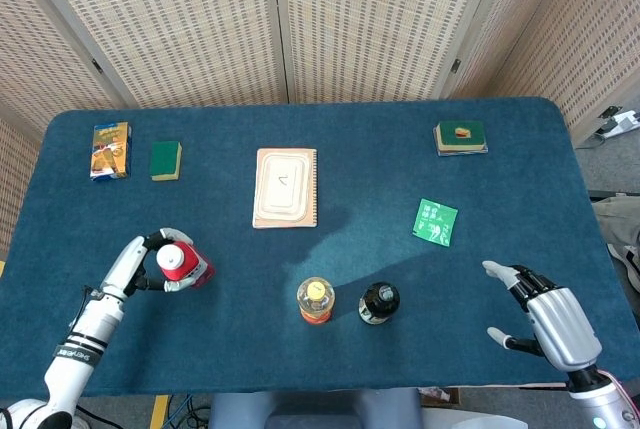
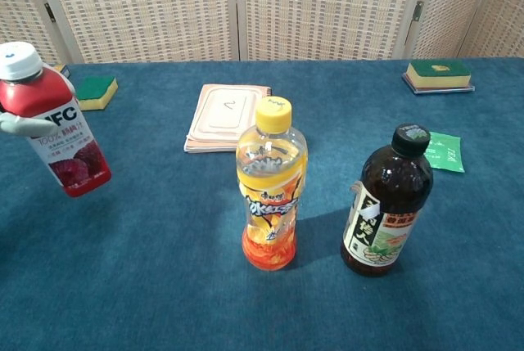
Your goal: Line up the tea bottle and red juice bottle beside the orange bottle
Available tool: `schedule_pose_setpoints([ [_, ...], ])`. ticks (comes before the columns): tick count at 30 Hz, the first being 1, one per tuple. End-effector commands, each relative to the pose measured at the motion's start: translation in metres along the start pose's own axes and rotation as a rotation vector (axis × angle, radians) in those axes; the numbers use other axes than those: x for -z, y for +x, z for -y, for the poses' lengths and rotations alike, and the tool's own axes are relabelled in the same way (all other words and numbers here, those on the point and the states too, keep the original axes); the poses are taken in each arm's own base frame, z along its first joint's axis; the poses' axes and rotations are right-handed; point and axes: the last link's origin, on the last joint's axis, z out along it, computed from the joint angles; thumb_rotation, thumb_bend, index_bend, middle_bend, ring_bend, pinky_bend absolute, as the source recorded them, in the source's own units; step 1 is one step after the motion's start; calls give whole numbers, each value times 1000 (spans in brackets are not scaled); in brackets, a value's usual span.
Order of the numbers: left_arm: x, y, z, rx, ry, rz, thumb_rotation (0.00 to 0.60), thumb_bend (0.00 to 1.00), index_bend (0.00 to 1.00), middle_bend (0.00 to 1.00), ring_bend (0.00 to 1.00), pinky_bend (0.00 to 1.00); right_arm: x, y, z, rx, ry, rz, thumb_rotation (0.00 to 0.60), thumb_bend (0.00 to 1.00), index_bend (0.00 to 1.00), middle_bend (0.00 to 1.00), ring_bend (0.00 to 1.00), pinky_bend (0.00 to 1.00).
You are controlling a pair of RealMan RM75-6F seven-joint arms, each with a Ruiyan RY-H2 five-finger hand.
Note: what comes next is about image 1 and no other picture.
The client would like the blue floor cable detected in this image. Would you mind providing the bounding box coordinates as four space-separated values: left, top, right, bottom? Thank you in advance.
167 393 202 429

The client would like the orange iced tea bottle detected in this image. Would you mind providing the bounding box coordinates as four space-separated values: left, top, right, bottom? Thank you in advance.
296 276 336 325

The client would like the red NFC juice bottle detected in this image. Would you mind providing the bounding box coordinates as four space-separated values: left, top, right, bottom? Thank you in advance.
155 241 217 290

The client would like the dark brown tea bottle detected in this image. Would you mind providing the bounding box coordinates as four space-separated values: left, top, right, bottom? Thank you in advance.
358 281 401 326

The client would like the khaki trouser leg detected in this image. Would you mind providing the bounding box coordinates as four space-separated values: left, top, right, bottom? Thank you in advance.
592 196 640 246

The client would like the white grey sneaker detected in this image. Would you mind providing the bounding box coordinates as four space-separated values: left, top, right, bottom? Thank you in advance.
607 242 640 293

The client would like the plain green yellow sponge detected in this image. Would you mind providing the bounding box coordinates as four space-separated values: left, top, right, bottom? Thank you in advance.
149 140 183 183

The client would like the blue table cloth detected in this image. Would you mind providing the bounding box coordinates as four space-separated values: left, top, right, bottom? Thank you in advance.
0 96 640 400

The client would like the woven folding screen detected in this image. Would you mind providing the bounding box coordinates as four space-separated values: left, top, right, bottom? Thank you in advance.
0 0 640 255

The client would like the blue orange snack box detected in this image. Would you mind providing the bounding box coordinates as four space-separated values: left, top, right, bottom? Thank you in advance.
89 121 133 184

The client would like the green box with picture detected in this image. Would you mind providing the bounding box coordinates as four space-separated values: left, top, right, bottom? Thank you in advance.
432 120 487 154

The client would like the white power strip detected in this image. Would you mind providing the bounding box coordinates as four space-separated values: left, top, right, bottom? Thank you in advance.
597 108 640 139

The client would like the grey robot torso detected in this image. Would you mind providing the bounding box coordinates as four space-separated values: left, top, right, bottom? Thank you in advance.
207 388 424 429

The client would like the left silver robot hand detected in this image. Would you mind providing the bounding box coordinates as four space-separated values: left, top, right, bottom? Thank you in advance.
99 227 211 300

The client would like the green sachet packet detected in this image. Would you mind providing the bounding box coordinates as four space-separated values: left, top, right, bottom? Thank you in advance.
412 197 459 248

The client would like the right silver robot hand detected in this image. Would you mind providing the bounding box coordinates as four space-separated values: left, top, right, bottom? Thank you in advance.
481 260 604 374

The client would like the thin board under sponge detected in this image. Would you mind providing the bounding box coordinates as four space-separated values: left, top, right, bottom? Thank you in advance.
436 141 490 157

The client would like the beige spiral notebook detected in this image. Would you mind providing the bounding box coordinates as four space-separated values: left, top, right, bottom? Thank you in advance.
252 148 319 230

